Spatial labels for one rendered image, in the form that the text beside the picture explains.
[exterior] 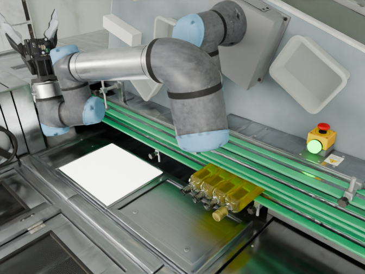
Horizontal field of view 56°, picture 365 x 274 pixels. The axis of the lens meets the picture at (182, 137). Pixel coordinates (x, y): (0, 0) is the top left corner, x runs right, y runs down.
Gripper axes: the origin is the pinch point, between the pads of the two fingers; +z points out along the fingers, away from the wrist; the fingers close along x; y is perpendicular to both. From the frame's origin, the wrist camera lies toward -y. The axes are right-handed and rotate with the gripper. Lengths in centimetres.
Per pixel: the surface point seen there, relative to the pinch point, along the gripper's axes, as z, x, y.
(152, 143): -56, -50, -36
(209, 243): -83, -39, 16
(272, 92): -36, -76, 17
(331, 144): -54, -78, 39
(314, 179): -62, -65, 42
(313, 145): -53, -71, 37
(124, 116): -43, -46, -54
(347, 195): -64, -63, 54
